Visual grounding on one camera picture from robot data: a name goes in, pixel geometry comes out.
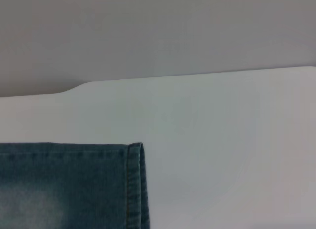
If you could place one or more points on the blue denim shorts with print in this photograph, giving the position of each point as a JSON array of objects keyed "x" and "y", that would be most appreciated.
[{"x": 74, "y": 184}]

